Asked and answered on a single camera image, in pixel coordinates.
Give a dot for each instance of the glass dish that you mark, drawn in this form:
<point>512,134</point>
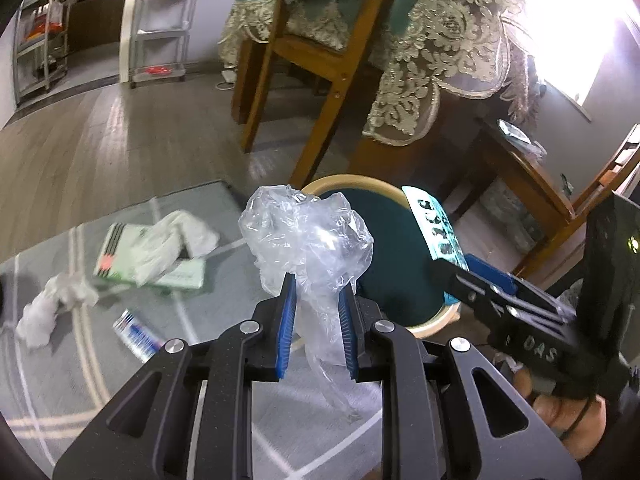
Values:
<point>517,135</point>

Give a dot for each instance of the teal snack packet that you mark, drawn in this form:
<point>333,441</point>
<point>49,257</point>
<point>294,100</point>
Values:
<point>430,220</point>

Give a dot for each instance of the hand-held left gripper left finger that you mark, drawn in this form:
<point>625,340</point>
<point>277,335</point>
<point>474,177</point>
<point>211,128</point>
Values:
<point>289,330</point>

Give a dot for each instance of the wooden dining chair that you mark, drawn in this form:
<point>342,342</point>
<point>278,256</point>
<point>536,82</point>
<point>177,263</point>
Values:
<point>310,55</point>

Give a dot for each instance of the grey patterned rug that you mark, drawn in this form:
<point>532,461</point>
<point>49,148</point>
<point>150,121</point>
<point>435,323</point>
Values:
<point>100,385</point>

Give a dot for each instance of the green bin with wooden rim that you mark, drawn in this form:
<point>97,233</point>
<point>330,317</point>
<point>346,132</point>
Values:
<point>390,270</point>

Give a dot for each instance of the clear plastic bag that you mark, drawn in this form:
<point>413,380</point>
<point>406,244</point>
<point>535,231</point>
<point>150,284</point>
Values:
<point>310,240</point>

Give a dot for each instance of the table with lace tablecloth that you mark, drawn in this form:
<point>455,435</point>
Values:
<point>450,35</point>

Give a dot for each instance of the white toothpaste tube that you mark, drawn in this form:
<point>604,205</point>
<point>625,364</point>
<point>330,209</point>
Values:
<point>135,332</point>

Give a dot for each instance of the pack of water bottles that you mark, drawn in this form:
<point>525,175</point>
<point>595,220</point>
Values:
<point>505,210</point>

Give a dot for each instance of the wooden chair with slats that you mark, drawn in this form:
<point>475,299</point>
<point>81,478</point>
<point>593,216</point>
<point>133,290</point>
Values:
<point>595,195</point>

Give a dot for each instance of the low wooden table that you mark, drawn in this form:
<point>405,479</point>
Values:
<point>540,180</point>

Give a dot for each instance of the white shelf rack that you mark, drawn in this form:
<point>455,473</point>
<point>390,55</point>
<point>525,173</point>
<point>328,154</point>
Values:
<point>160,35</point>

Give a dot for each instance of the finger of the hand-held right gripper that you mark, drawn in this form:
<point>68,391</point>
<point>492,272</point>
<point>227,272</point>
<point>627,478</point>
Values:
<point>492,270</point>
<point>480,295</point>

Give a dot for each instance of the green tissue pack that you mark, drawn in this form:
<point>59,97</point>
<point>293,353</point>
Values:
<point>117,260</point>

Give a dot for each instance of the green lace chair cushion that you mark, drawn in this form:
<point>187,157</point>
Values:
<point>325,20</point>

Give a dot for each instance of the wooden cabinet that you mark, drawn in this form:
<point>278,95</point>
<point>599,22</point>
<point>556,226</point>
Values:
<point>95,25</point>

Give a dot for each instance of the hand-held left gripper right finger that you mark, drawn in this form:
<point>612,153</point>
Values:
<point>347,335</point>

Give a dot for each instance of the person's right hand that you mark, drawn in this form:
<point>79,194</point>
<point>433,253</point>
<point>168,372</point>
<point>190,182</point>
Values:
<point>555,415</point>

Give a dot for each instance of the metal shelf rack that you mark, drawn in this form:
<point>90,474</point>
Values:
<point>35,45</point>

